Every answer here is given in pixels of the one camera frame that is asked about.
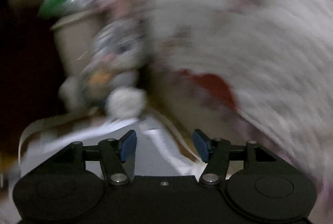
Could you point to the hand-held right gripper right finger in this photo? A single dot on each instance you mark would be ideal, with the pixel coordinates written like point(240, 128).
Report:
point(201, 145)

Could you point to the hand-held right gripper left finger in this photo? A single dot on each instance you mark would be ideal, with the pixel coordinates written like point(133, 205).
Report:
point(128, 145)

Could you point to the grey plush toy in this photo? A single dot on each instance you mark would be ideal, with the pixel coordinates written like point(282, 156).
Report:
point(124, 101)

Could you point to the checked pastel rug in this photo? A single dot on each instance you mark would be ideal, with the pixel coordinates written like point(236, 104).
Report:
point(52, 145)

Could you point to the printed quilted bedspread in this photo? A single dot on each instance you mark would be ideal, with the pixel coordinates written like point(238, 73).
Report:
point(260, 31)

